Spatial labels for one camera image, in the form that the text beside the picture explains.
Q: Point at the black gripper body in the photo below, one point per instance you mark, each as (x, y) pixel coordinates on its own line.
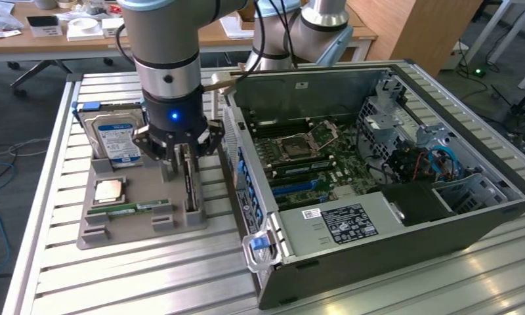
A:
(170, 111)

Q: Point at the green graphics card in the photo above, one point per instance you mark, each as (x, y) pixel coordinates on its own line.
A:
(189, 177)

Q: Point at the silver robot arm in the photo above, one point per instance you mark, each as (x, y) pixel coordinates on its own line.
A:
(165, 39)

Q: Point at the hard disk with blue carrier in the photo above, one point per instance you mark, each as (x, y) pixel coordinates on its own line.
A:
(109, 138)

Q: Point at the copper-coloured CPU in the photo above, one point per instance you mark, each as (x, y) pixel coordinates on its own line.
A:
(109, 189)

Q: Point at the green RAM stick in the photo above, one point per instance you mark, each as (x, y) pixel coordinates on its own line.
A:
(126, 207)

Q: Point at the CPU socket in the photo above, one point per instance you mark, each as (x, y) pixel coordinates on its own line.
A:
(294, 147)

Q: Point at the black expansion slot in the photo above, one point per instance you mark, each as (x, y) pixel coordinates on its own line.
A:
(287, 180)

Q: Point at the RAM stick with white label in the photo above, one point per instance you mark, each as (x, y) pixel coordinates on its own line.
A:
(299, 169)

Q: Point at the wooden desk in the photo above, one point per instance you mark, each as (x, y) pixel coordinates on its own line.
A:
(226, 44)
(47, 46)

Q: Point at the blue expansion slot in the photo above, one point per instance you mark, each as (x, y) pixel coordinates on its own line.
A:
(294, 187)

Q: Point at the silver socket cover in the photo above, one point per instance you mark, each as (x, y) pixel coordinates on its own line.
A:
(325, 131)

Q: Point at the grey parts rack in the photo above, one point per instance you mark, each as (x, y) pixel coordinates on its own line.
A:
(126, 233)

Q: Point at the white paper stack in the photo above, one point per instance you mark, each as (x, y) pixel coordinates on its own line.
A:
(235, 31)

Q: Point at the white labelled box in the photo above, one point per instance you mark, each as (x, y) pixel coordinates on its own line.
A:
(109, 28)

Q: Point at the flat white box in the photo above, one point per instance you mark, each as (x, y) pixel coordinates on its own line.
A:
(85, 36)

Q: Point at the black chair base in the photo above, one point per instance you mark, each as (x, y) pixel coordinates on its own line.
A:
(47, 67)

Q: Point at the green motherboard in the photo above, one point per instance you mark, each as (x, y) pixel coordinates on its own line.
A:
(345, 170)

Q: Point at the white tape roll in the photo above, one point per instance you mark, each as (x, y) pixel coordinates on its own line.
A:
(81, 24)

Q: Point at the red packet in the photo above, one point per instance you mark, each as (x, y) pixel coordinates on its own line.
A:
(113, 10)

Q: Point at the brown cardboard box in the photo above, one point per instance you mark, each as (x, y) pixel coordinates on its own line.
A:
(245, 14)

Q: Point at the silver chipset heatsink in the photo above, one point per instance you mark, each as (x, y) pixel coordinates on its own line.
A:
(345, 192)

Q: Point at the grey power supply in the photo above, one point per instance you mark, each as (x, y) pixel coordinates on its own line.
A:
(306, 236)

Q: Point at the black and white box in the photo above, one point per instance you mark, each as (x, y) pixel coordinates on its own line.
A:
(43, 26)

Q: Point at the silver disk bay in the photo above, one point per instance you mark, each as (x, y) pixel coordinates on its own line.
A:
(382, 131)

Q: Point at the beige tape roll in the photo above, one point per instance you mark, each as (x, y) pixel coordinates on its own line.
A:
(63, 4)

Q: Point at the grey cup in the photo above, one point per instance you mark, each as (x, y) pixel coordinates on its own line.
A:
(45, 4)

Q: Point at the red and white card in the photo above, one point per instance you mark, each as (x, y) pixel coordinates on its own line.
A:
(3, 34)

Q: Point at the clear plastic bag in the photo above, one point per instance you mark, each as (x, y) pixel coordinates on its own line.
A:
(0, 14)

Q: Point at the open grey PC case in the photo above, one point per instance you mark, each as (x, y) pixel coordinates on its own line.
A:
(375, 262)

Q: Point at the wooden cabinet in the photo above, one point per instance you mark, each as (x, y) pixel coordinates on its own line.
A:
(419, 33)

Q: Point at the power strip with green light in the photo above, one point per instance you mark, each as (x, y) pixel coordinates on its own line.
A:
(478, 71)

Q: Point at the white side desk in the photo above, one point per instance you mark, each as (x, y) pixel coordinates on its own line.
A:
(507, 26)

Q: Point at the silver drive bracket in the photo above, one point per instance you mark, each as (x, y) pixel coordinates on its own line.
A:
(477, 193)

